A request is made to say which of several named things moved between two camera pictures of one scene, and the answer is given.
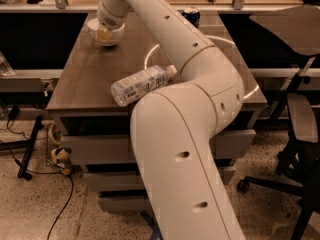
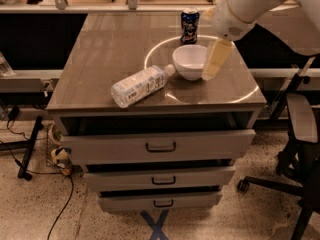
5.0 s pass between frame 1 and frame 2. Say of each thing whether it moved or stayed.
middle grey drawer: stayed
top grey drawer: stayed
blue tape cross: stayed
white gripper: moved
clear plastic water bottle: stayed
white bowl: moved
